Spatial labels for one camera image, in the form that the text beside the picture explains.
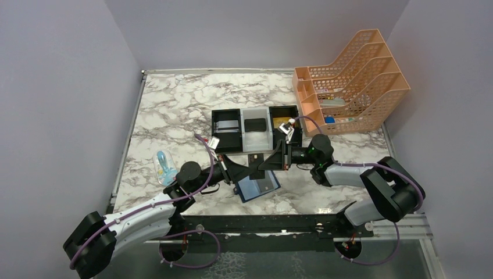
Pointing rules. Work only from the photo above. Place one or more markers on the black card in bin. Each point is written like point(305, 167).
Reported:
point(255, 125)

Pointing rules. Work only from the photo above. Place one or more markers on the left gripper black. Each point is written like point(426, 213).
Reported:
point(231, 171)

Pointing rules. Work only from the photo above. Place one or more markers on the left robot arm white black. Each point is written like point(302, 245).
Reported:
point(98, 239)

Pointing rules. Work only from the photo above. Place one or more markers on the silver card in bin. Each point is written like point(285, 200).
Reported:
point(229, 126)

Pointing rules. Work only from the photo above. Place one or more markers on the black left sorting bin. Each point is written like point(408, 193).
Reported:
point(229, 142)

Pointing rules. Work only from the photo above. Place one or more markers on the blue clear packaged item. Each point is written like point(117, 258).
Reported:
point(165, 167)

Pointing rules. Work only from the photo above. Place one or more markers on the aluminium table frame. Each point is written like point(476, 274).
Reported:
point(176, 104)

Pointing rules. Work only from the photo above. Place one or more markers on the black VIP credit card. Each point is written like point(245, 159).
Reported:
point(254, 160)

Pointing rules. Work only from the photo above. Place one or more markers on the black metal mounting rail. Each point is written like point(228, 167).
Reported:
point(264, 233)

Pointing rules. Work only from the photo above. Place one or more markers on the white middle sorting bin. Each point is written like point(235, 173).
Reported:
point(256, 141)

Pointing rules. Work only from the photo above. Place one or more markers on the orange plastic file organizer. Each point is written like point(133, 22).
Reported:
point(359, 89)

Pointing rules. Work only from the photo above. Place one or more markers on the gold card in bin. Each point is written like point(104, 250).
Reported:
point(278, 121)

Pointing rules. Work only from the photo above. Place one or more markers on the blue item in organizer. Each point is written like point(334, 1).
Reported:
point(329, 120)

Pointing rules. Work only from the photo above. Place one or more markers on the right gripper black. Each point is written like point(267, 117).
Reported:
point(275, 161)

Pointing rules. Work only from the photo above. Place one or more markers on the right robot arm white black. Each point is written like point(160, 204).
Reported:
point(392, 190)

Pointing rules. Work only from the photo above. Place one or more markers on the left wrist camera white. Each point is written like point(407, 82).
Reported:
point(213, 143)

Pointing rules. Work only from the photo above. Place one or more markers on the blue card holder wallet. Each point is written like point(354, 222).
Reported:
point(248, 189)

